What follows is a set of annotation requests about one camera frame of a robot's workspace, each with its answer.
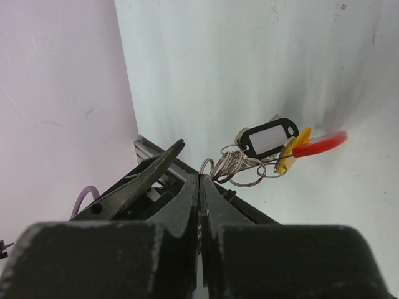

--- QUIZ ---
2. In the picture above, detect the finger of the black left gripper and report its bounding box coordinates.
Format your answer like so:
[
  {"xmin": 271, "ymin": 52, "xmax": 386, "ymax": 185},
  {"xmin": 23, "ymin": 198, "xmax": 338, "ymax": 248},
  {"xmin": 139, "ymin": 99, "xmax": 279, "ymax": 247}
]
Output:
[{"xmin": 72, "ymin": 139, "xmax": 185, "ymax": 221}]

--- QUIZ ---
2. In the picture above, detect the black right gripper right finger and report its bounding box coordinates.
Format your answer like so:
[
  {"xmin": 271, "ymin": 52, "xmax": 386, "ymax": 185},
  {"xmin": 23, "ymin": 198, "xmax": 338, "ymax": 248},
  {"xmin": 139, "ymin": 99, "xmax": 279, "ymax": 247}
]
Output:
[{"xmin": 199, "ymin": 175, "xmax": 390, "ymax": 298}]

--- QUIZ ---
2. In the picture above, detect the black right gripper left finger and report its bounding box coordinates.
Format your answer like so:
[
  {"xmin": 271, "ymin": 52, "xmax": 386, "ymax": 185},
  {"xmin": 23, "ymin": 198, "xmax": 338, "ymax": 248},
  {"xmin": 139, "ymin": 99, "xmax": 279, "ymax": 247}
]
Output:
[{"xmin": 1, "ymin": 174, "xmax": 199, "ymax": 298}]

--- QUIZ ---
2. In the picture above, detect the metal key organizer red handle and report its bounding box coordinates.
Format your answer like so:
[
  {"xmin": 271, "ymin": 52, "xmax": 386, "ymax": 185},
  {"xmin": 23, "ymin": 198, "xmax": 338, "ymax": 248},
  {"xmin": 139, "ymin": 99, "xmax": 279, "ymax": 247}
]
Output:
[{"xmin": 199, "ymin": 130, "xmax": 349, "ymax": 189}]

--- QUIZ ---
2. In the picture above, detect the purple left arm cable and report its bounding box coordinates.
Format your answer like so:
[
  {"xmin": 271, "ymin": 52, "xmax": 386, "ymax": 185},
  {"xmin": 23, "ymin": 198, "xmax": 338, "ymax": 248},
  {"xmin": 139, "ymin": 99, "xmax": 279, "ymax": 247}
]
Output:
[{"xmin": 70, "ymin": 185, "xmax": 100, "ymax": 219}]

